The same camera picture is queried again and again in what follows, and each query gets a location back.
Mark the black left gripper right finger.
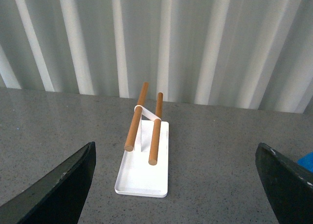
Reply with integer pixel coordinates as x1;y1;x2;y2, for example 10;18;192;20
255;143;313;224

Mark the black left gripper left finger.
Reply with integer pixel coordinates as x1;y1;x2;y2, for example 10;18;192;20
0;142;96;224

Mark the blue microfiber cloth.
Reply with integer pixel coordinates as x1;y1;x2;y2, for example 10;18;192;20
297;152;313;172

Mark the white rack with wooden rods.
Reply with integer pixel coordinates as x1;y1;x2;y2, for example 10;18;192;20
114;82;169;198

